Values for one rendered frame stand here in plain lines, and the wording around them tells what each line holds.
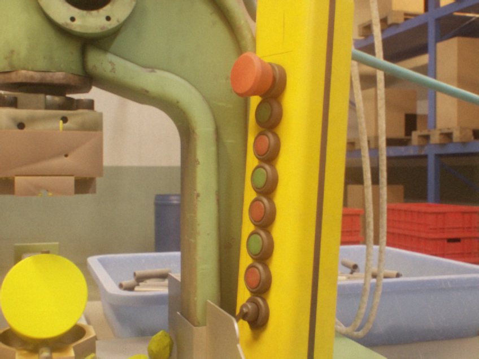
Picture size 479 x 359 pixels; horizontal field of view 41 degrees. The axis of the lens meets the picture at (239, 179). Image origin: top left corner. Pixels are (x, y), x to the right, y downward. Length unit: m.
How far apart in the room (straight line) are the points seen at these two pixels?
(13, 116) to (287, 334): 0.30
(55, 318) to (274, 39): 0.31
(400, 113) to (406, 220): 3.93
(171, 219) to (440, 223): 3.92
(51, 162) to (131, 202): 8.40
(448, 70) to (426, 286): 6.06
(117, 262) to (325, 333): 0.63
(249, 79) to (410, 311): 0.50
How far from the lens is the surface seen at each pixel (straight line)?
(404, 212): 4.53
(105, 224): 8.90
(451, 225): 4.40
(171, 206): 7.52
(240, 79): 0.58
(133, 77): 0.60
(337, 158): 0.61
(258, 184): 0.58
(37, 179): 0.54
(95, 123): 0.57
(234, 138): 0.63
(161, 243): 7.61
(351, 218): 4.01
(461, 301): 1.00
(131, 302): 0.80
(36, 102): 0.58
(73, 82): 0.59
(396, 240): 4.64
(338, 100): 0.61
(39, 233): 8.85
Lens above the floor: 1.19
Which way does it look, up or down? 1 degrees down
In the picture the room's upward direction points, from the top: straight up
